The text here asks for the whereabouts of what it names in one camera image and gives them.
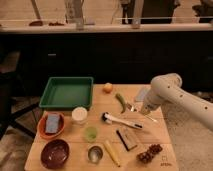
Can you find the dark red bowl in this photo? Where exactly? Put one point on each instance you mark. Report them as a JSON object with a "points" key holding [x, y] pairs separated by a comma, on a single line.
{"points": [[54, 154]]}

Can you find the small metal cup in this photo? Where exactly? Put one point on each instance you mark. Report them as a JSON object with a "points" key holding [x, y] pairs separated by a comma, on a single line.
{"points": [[95, 154]]}

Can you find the small green cup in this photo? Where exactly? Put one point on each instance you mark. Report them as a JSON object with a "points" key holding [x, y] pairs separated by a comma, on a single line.
{"points": [[90, 134]]}

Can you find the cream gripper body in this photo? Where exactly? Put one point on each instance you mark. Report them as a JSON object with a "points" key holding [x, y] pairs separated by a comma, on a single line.
{"points": [[145, 110]]}

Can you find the blue sponge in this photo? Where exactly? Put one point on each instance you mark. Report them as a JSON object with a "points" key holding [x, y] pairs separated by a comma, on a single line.
{"points": [[52, 123]]}

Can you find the green plastic tray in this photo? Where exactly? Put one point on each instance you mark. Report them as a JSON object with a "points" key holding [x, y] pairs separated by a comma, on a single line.
{"points": [[67, 93]]}

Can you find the orange plastic bowl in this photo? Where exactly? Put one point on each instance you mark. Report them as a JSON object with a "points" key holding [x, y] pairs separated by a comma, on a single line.
{"points": [[42, 124]]}

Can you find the brown grape bunch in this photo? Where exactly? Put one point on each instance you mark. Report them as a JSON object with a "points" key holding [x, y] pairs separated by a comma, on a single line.
{"points": [[147, 156]]}

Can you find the silver metal fork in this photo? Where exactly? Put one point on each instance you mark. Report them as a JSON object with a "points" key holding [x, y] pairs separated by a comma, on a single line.
{"points": [[134, 109]]}

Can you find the grey triangular cloth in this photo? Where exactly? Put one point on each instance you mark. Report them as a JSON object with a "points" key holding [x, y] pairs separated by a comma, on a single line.
{"points": [[141, 95]]}

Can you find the brown black rectangular block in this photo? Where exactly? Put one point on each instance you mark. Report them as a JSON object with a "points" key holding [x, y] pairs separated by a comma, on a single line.
{"points": [[127, 139]]}

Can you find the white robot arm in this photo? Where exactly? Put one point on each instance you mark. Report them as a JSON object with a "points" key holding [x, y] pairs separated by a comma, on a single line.
{"points": [[168, 88]]}

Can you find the orange round fruit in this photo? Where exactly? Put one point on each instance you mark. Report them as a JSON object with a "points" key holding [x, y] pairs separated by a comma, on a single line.
{"points": [[108, 88]]}

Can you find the green chili pepper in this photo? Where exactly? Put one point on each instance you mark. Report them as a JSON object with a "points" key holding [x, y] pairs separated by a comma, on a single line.
{"points": [[122, 102]]}

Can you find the yellow corn cob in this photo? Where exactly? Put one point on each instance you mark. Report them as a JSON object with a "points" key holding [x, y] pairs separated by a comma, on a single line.
{"points": [[109, 148]]}

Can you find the white paper cup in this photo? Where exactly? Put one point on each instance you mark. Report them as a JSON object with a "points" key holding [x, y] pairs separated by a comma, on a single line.
{"points": [[79, 115]]}

